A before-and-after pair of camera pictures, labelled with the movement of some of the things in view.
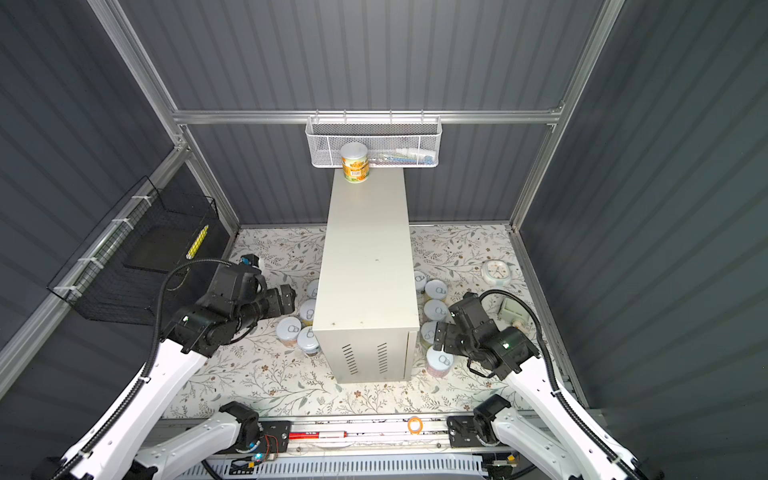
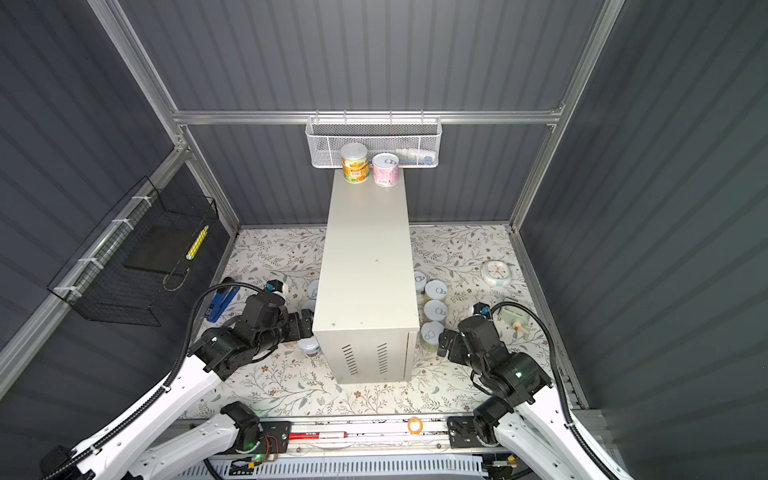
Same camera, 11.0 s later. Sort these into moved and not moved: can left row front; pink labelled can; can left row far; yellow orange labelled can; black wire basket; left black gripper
Moved: pink labelled can; left black gripper
Not moved: black wire basket; yellow orange labelled can; can left row far; can left row front
